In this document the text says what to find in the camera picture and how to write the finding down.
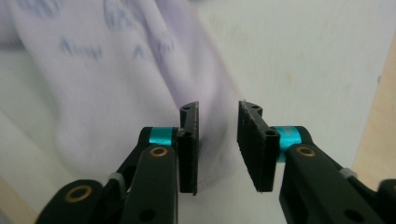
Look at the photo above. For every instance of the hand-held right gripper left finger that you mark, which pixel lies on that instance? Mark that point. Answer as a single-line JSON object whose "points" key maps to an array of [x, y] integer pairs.
{"points": [[188, 155]]}

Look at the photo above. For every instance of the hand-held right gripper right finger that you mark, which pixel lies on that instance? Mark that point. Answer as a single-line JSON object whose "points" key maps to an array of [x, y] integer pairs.
{"points": [[257, 155]]}

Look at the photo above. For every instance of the lilac printed towel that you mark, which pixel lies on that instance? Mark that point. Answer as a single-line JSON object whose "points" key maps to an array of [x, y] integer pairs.
{"points": [[109, 93]]}

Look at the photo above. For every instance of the white foam mat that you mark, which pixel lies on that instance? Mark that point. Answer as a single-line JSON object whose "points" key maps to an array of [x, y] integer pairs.
{"points": [[295, 62]]}

